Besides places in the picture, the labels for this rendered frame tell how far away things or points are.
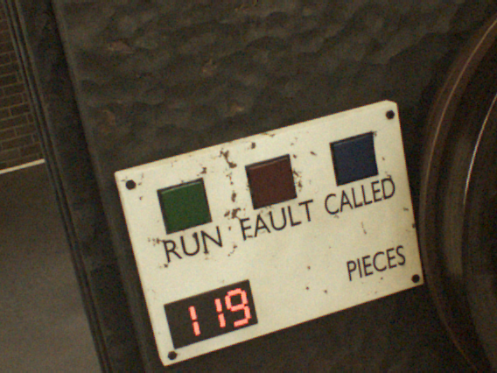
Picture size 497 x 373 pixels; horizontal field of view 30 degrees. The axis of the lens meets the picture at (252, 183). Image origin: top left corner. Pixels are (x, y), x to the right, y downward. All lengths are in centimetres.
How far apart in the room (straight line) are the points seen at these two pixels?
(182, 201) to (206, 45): 14
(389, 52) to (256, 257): 22
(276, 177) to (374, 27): 16
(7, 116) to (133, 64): 602
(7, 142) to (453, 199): 615
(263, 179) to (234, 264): 8
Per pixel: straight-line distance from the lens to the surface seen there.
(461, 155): 77
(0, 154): 684
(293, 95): 83
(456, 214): 77
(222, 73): 81
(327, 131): 82
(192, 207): 79
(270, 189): 81
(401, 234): 88
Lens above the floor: 143
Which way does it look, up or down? 16 degrees down
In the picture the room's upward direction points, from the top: 12 degrees counter-clockwise
